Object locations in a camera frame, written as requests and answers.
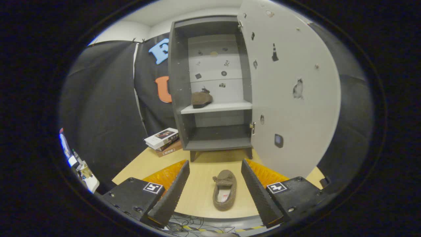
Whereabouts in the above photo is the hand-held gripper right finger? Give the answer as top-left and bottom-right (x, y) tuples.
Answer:
(241, 159), (329, 228)

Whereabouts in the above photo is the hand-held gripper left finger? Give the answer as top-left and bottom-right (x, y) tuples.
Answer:
(100, 160), (190, 228)

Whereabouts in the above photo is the brown fuzzy slipper shoe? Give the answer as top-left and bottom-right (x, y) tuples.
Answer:
(191, 87), (213, 109)
(212, 170), (237, 211)

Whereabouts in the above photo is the light grey shoe cabinet door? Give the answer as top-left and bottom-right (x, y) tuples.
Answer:
(237, 0), (342, 180)

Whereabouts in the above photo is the dark grey shoe cabinet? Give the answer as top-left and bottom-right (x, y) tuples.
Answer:
(168, 15), (254, 162)

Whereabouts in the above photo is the brown book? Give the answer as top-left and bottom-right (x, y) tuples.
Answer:
(155, 141), (183, 158)

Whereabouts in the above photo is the colourful clutter pile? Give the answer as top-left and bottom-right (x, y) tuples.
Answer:
(59, 128), (100, 194)

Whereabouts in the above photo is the black backdrop cloth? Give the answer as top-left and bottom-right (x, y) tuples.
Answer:
(59, 33), (374, 195)

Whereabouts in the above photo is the tangle of black cables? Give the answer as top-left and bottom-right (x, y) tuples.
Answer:
(164, 214), (237, 235)

